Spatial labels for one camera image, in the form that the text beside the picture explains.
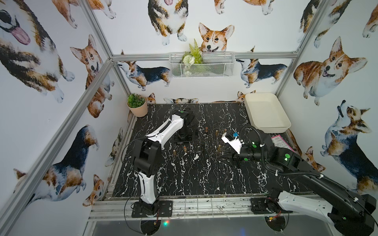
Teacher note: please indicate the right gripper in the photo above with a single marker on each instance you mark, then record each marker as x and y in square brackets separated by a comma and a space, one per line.
[235, 148]

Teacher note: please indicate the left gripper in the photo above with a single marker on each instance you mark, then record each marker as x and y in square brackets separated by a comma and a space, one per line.
[183, 137]

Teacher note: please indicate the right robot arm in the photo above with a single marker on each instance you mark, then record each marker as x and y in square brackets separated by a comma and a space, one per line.
[349, 213]

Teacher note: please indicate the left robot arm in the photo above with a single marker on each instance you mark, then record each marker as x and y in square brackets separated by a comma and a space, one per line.
[147, 156]

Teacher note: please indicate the pink paper card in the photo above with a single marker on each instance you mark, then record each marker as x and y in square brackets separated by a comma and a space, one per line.
[278, 141]

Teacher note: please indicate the cream plastic tray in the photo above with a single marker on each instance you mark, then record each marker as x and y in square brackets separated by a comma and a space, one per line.
[266, 113]

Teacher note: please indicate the small potted green plant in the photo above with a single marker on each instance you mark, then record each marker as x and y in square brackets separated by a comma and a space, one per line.
[137, 105]

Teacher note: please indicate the artificial fern with white flower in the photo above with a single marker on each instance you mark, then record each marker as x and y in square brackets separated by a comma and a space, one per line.
[192, 60]

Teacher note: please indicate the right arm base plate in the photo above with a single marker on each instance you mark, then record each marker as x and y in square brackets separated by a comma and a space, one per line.
[266, 206]

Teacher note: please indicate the white wire wall basket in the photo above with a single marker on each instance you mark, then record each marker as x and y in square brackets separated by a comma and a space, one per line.
[214, 65]

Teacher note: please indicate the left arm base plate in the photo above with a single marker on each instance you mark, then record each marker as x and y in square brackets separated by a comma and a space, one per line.
[159, 208]

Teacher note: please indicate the aluminium front rail frame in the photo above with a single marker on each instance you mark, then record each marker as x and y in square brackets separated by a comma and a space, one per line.
[184, 207]

